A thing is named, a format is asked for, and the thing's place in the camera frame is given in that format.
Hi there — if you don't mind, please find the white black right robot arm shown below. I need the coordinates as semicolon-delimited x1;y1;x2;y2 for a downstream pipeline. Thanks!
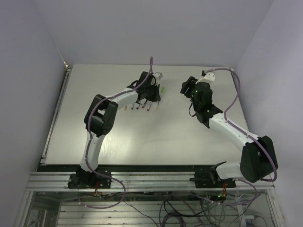
180;73;278;187

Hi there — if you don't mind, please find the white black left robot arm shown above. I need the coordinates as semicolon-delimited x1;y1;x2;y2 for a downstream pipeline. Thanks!
79;71;163;188

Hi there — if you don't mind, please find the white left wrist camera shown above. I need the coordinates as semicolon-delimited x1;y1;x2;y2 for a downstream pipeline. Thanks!
153;72;163;81

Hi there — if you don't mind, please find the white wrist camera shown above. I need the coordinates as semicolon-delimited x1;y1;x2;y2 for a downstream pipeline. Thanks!
153;72;163;81
196;71;215;84

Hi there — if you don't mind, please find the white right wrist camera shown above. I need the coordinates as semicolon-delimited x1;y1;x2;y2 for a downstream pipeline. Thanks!
196;71;215;84

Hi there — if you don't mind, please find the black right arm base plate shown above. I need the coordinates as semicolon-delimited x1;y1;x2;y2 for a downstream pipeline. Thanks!
189;172;236;189

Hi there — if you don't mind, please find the aluminium extrusion frame rail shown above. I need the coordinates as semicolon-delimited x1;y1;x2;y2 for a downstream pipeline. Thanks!
25;171;275;191

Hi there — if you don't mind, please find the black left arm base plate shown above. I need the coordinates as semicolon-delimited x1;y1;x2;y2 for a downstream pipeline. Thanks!
67;173;112;189

